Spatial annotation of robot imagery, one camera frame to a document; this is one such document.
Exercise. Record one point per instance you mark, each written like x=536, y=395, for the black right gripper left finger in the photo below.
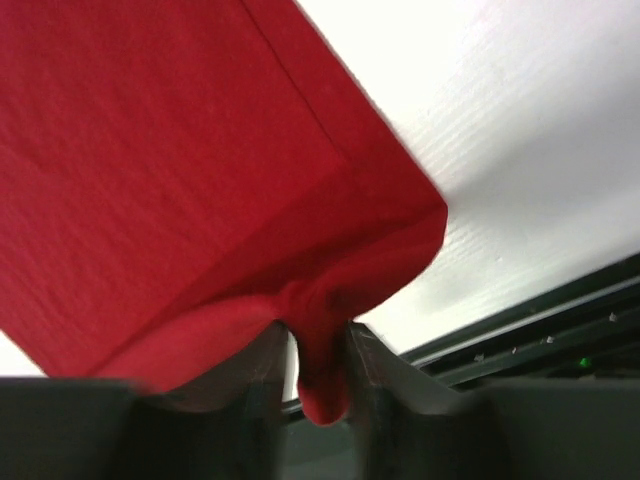
x=225, y=424

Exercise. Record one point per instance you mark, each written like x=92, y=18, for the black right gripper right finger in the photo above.
x=408, y=425

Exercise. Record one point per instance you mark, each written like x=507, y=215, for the red t-shirt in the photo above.
x=177, y=175

